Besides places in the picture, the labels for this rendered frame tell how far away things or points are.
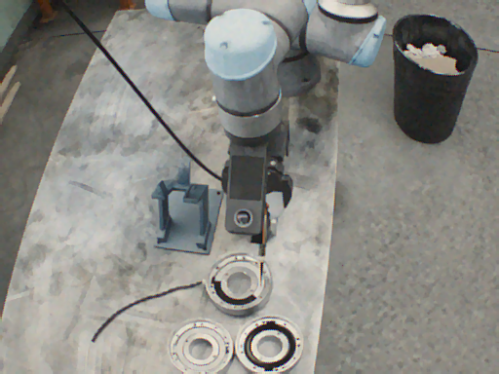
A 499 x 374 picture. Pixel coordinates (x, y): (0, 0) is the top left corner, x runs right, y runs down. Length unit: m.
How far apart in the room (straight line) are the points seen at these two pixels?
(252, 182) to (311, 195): 0.33
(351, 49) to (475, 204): 1.15
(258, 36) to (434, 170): 1.56
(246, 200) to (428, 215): 1.32
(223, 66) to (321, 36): 0.46
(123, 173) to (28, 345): 0.41
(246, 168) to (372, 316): 1.14
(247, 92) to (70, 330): 0.57
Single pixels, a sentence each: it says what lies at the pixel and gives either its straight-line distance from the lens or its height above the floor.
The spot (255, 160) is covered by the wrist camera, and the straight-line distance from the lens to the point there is 0.70.
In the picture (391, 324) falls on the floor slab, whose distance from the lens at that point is 1.77.
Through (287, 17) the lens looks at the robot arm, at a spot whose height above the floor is 1.25.
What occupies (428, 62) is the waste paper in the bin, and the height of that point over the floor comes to 0.34.
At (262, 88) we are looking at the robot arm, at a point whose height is 1.22.
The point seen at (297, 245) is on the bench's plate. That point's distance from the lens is 0.97.
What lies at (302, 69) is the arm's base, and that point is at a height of 0.85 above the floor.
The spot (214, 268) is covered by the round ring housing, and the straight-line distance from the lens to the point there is 0.93.
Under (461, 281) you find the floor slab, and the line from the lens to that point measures 1.88.
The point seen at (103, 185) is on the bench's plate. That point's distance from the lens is 1.11.
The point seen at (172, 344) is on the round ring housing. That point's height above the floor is 0.83.
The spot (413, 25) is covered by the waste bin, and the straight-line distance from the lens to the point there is 2.04.
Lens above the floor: 1.66
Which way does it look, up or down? 56 degrees down
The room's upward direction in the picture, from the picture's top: 10 degrees counter-clockwise
